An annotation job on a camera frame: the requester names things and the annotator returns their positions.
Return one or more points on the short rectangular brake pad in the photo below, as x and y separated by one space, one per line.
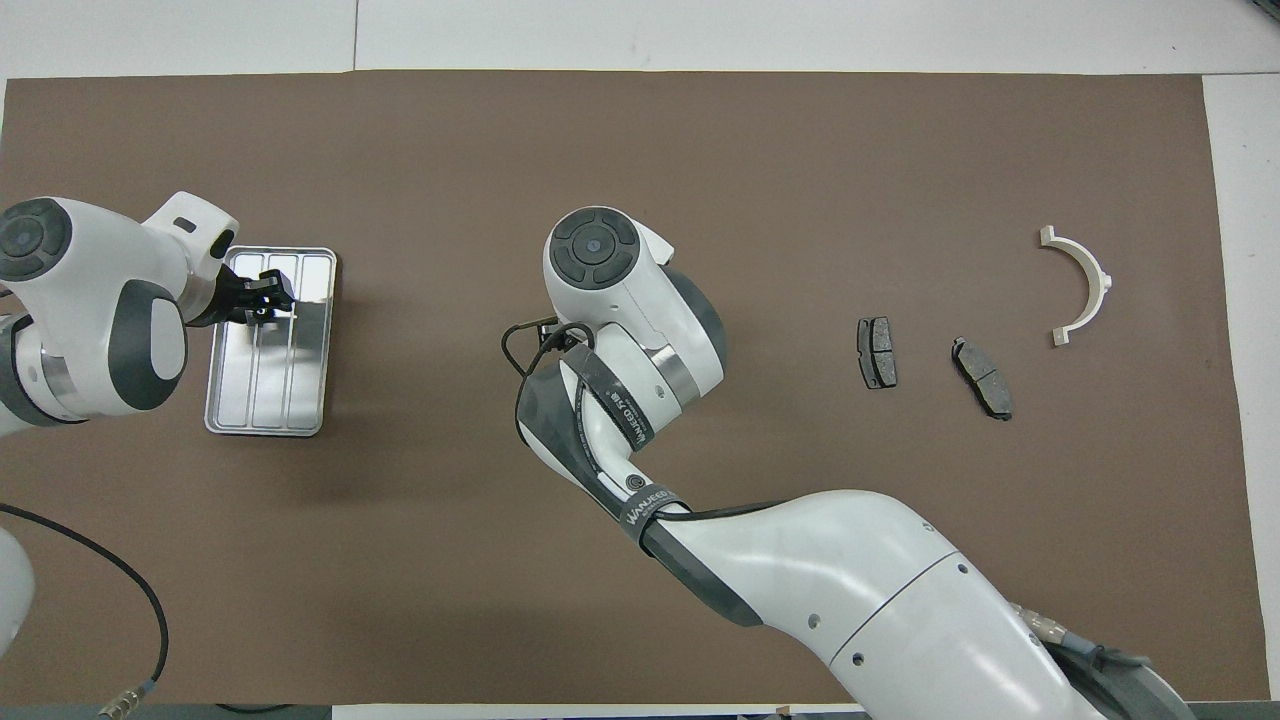
878 352

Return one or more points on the long curved brake pad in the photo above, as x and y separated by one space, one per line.
982 378

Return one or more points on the silver metal tray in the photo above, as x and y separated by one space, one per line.
290 380

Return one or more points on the brown table mat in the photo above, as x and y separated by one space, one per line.
400 600

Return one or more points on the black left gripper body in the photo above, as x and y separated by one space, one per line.
232 300

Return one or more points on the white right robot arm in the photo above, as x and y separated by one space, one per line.
850 600

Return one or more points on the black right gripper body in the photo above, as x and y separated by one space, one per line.
546 334

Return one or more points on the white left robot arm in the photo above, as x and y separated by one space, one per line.
90 300

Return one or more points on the white semicircular bracket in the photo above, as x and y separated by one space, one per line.
1090 265

